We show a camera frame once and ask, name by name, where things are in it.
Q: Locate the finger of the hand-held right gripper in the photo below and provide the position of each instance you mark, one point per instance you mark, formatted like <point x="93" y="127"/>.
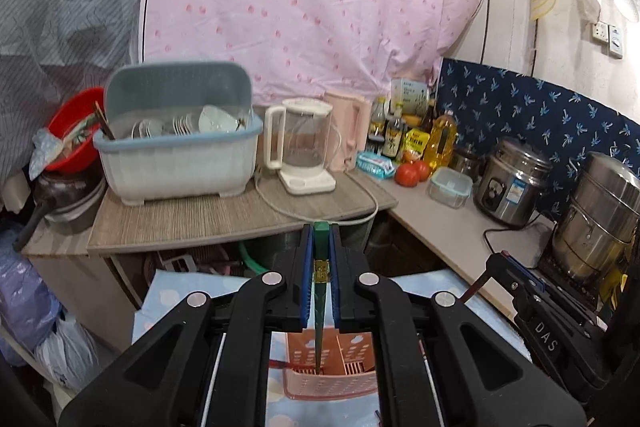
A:
<point x="570" y="302"/>
<point x="500" y="277"/>

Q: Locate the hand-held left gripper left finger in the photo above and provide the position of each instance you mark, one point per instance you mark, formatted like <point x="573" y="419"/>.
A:
<point x="306" y="277"/>

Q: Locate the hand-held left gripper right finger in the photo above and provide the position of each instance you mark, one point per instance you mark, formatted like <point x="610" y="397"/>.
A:
<point x="334" y="277"/>

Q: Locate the green chopstick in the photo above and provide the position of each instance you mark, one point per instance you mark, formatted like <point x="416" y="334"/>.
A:
<point x="320" y="247"/>

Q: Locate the pink perforated utensil holder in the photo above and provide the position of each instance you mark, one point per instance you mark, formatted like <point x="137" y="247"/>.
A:
<point x="345" y="382"/>

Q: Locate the large steel steamer pot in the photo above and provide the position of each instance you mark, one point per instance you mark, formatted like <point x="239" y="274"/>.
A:
<point x="595" y="217"/>

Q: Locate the steel rice cooker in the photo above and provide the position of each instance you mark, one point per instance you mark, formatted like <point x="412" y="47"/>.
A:
<point x="510" y="187"/>

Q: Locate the clear food container blue rim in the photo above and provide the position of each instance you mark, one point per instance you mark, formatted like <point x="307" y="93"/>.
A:
<point x="450" y="188"/>

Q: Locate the small steel pot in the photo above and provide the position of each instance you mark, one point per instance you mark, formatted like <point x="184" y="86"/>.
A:
<point x="466" y="162"/>

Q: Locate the white glass electric kettle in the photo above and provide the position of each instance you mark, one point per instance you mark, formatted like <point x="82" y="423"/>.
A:
<point x="305" y="142"/>

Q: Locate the yellow cooking oil bottle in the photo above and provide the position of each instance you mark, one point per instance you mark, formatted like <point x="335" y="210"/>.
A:
<point x="441" y="142"/>

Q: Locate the blue planet print tablecloth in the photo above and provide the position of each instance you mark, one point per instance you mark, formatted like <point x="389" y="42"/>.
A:
<point x="160" y="302"/>

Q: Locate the pink electric kettle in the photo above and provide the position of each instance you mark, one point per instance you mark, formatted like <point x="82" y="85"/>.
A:
<point x="350" y="127"/>

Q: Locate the yellow seasoning packet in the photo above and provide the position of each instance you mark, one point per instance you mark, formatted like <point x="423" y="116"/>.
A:
<point x="416" y="142"/>

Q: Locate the grey-blue dish drainer box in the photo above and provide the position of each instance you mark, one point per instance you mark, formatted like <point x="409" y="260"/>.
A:
<point x="175" y="167"/>

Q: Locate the dark blue printed cloth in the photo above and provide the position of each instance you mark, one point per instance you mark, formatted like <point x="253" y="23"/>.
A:
<point x="525" y="107"/>

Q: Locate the row of white dishes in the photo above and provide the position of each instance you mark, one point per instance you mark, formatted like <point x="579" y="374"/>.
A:
<point x="210" y="119"/>

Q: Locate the green white carton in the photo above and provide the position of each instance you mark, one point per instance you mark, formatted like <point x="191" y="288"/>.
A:
<point x="407" y="97"/>

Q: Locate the white plastic bag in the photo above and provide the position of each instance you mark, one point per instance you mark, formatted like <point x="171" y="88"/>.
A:
<point x="67" y="352"/>

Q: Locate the black frying pan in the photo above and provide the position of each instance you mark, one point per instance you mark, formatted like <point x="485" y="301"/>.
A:
<point x="65" y="202"/>

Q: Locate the brown chopsticks in drainer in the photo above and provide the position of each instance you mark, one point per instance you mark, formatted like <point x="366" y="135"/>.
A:
<point x="104" y="122"/>

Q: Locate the red plastic basin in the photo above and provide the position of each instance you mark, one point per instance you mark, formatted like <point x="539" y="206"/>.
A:
<point x="82" y="112"/>

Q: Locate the purple plastic bag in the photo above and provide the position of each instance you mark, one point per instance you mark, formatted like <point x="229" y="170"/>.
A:
<point x="22" y="302"/>

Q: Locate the clear plastic bag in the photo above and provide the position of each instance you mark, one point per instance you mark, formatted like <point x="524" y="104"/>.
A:
<point x="44" y="152"/>

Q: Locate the grey striped cloth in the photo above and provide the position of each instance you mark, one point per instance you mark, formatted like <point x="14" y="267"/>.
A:
<point x="65" y="22"/>

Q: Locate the white wall switch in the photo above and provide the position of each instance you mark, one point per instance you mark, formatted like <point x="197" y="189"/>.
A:
<point x="616" y="43"/>

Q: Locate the white wall socket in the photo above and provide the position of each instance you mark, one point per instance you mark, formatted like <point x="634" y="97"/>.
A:
<point x="600" y="32"/>

